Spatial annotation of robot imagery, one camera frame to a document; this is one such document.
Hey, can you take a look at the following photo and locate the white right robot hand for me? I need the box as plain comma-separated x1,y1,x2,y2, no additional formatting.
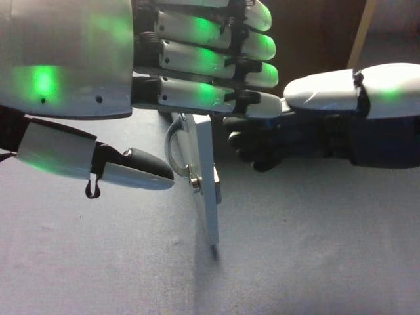
222,62,420,173

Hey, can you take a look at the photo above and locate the white cabinet door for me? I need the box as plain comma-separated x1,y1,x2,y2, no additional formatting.
177,111,220,247

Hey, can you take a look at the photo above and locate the silver metal door handle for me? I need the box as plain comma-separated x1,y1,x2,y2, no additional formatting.
163,113,194,181

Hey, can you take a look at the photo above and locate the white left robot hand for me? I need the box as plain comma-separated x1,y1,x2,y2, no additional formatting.
0,0,283,200

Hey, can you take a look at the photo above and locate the grey table cloth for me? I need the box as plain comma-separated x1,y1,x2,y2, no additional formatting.
0,0,420,315

